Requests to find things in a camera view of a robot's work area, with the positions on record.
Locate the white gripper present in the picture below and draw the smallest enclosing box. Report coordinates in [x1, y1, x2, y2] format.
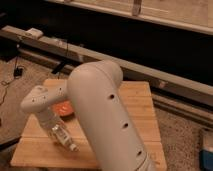
[35, 108, 71, 146]

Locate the white plastic bottle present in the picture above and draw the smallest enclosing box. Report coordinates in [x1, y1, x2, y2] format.
[52, 125, 78, 151]

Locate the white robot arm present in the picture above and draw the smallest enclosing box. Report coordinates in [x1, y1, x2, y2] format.
[21, 60, 157, 171]

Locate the orange ceramic bowl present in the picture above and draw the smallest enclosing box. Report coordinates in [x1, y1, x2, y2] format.
[51, 101, 74, 117]

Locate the small white box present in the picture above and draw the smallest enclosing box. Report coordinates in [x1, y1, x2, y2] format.
[25, 28, 43, 39]

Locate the long wooden beam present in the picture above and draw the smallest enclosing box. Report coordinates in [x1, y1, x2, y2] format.
[0, 25, 213, 107]

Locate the blue and white box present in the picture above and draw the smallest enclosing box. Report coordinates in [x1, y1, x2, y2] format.
[199, 129, 213, 171]

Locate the black cable with plug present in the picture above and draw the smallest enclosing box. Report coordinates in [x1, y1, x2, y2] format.
[0, 42, 25, 106]

